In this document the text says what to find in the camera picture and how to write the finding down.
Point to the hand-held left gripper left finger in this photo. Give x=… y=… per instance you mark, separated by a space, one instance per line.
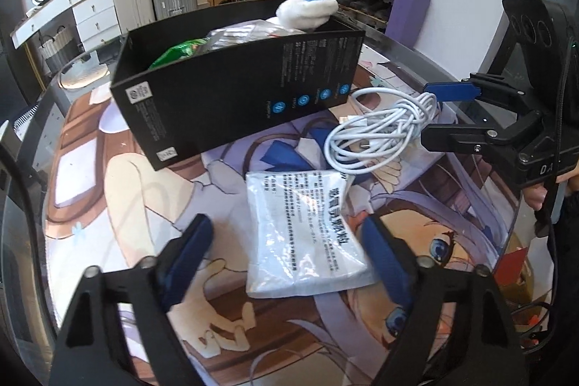
x=185 y=264

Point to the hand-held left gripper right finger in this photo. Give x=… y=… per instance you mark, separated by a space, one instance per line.
x=389 y=264

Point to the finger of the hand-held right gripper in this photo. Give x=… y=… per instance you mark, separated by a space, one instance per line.
x=448 y=91
x=457 y=139

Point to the white plastic packet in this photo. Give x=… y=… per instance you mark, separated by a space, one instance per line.
x=303 y=232

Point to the white blue plush toy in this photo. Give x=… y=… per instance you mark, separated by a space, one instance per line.
x=305 y=10

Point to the black cardboard box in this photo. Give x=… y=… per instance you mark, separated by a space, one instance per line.
x=235 y=96

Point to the clear plastic packet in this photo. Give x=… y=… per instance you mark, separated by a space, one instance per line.
x=253 y=34

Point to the green snack packet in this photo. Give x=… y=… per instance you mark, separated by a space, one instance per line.
x=181 y=51

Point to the person's right forearm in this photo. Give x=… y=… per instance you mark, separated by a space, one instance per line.
x=567 y=259

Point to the person's right hand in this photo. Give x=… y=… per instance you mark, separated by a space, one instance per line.
x=534 y=198

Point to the printed cartoon mat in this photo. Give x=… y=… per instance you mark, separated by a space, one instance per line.
x=135 y=196

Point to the purple yoga mat bag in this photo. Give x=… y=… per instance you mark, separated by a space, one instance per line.
x=407 y=15

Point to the red cardboard box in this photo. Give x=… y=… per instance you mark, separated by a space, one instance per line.
x=513 y=263

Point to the grey white laundry basket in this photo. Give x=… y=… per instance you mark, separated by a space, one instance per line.
x=59 y=51

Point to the white dresser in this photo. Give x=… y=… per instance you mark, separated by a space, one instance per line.
x=92 y=10

